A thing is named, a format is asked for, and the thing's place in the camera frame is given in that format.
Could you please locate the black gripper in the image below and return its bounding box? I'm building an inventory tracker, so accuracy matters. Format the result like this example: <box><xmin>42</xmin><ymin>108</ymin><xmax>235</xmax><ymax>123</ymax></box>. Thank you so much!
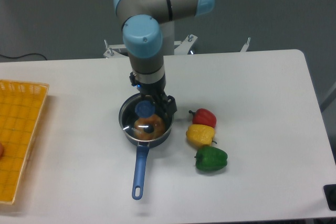
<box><xmin>129</xmin><ymin>72</ymin><xmax>177</xmax><ymax>118</ymax></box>

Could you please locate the glass lid blue knob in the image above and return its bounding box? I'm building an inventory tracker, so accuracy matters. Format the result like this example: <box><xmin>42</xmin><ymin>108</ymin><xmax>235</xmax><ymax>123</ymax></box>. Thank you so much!
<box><xmin>118</xmin><ymin>94</ymin><xmax>174</xmax><ymax>142</ymax></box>

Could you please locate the dark pot blue handle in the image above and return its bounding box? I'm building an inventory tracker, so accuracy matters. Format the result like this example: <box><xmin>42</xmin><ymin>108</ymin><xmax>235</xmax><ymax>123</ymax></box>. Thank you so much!
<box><xmin>118</xmin><ymin>93</ymin><xmax>175</xmax><ymax>200</ymax></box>

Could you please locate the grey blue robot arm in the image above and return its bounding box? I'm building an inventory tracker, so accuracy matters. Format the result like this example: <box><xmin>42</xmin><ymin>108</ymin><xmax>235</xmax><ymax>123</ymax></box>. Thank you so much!
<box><xmin>113</xmin><ymin>0</ymin><xmax>215</xmax><ymax>116</ymax></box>

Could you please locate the glazed donut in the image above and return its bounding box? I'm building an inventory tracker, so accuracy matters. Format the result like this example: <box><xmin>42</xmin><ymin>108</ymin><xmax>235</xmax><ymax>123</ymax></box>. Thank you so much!
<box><xmin>134</xmin><ymin>114</ymin><xmax>166</xmax><ymax>141</ymax></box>

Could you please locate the red bell pepper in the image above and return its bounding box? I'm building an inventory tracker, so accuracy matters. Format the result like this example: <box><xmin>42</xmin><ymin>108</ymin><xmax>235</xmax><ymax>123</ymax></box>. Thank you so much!
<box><xmin>188</xmin><ymin>108</ymin><xmax>217</xmax><ymax>128</ymax></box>

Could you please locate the yellow bell pepper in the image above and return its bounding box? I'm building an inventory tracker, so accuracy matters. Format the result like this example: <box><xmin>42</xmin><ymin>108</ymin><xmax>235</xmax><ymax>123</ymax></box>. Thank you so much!
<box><xmin>186</xmin><ymin>124</ymin><xmax>216</xmax><ymax>148</ymax></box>

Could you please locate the green bell pepper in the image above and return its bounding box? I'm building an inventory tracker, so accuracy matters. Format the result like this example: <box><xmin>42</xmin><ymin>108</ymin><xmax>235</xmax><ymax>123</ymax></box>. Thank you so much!
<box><xmin>194</xmin><ymin>146</ymin><xmax>228</xmax><ymax>172</ymax></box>

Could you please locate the yellow plastic basket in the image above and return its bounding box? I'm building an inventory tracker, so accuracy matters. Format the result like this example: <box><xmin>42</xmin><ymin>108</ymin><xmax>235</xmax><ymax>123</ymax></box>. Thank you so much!
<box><xmin>1</xmin><ymin>79</ymin><xmax>49</xmax><ymax>205</ymax></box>

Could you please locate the black device at table edge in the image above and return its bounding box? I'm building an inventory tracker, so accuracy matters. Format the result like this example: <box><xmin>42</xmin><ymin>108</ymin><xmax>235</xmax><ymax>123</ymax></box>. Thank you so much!
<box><xmin>323</xmin><ymin>184</ymin><xmax>336</xmax><ymax>211</ymax></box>

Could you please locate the white metal base frame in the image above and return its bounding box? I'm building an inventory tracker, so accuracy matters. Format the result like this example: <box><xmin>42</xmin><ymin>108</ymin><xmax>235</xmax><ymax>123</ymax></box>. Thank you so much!
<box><xmin>102</xmin><ymin>34</ymin><xmax>251</xmax><ymax>59</ymax></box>

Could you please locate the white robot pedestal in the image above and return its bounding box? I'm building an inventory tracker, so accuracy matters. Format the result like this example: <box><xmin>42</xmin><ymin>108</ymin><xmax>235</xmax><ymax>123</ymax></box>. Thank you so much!
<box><xmin>160</xmin><ymin>22</ymin><xmax>175</xmax><ymax>56</ymax></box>

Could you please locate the black floor cable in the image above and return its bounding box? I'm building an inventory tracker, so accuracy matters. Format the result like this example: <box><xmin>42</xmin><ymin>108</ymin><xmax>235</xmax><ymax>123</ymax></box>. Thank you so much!
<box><xmin>0</xmin><ymin>52</ymin><xmax>48</xmax><ymax>61</ymax></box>

